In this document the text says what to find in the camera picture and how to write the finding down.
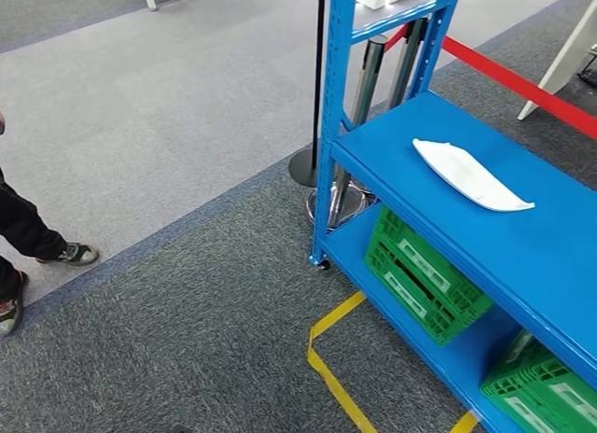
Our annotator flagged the white plastic trim part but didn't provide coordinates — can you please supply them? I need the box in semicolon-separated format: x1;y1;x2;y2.
412;138;536;213

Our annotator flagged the standing person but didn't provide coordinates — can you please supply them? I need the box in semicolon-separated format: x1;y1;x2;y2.
0;111;100;339

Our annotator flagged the blue metal shelf rack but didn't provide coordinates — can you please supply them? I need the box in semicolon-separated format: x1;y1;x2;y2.
309;0;597;433

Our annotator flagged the green plastic crate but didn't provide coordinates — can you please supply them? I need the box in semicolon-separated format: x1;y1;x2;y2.
372;205;494;323
363;241;469;348
480;380;560;433
489;329;597;428

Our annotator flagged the red barrier belt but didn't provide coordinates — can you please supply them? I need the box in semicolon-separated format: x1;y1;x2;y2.
384;24;597;141

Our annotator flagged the white office desk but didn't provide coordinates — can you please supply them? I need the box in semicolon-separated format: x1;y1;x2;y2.
518;0;597;122

